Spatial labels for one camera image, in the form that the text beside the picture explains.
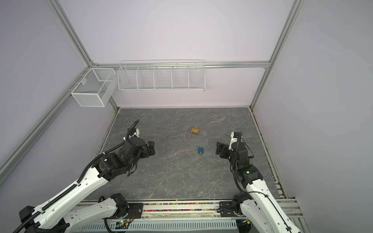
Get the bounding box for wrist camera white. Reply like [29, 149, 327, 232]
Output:
[229, 132, 238, 150]
[128, 128, 139, 138]

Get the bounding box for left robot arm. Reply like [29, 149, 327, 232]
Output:
[14, 120, 155, 233]

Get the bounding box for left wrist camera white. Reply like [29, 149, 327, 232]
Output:
[128, 128, 139, 138]

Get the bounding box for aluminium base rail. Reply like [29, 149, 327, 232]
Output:
[62, 199, 304, 229]

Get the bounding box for brass padlock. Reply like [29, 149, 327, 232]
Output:
[183, 127, 200, 142]

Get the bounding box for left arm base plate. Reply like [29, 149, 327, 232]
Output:
[115, 203, 144, 219]

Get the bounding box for white mesh box basket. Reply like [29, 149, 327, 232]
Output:
[71, 68, 118, 107]

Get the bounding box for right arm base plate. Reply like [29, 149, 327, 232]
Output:
[217, 201, 241, 217]

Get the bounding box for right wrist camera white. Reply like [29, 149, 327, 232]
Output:
[229, 132, 238, 150]

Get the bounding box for white wire shelf basket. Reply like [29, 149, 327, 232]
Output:
[117, 60, 206, 91]

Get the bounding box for small blue padlock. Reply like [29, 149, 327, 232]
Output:
[194, 143, 204, 154]

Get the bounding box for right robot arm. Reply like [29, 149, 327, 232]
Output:
[216, 132, 301, 233]

